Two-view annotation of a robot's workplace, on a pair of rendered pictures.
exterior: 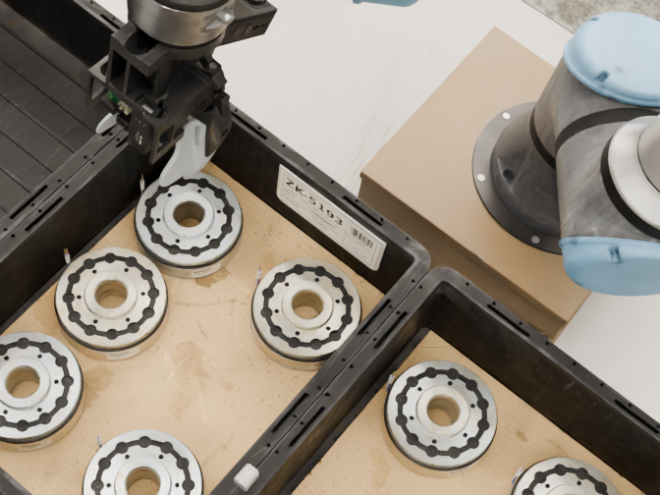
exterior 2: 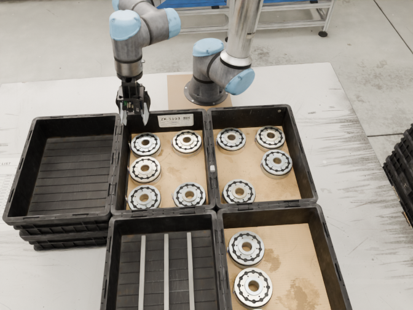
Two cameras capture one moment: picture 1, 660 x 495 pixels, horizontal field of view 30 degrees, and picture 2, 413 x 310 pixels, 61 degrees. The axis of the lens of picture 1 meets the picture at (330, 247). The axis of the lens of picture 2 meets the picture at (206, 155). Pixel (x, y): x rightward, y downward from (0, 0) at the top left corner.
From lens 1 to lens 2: 0.44 m
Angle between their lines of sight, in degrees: 19
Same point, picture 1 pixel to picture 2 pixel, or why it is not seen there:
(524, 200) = (206, 96)
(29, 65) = (77, 144)
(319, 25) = not seen: hidden behind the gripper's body
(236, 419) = (193, 173)
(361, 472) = (227, 162)
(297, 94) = not seen: hidden behind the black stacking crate
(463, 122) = (179, 94)
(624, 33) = (203, 43)
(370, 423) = (219, 153)
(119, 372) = (160, 183)
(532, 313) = not seen: hidden behind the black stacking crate
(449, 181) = (187, 105)
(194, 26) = (139, 66)
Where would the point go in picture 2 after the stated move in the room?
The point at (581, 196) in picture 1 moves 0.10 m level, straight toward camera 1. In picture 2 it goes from (223, 74) to (230, 93)
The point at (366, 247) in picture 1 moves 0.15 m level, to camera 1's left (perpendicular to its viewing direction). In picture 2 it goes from (188, 120) to (151, 137)
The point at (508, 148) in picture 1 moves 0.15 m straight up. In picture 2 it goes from (193, 89) to (192, 59)
